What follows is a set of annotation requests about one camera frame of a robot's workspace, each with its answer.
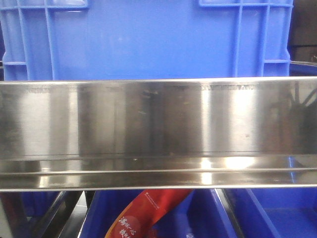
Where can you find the blue bin below shelf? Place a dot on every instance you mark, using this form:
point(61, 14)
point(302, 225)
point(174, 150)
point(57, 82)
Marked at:
point(275, 212)
point(200, 215)

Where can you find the red snack package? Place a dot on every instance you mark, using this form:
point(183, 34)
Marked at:
point(144, 211)

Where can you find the blue crate on shelf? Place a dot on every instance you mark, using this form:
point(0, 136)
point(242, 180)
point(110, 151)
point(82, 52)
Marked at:
point(144, 39)

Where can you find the stainless steel shelf rail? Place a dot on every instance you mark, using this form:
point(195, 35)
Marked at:
point(179, 133)

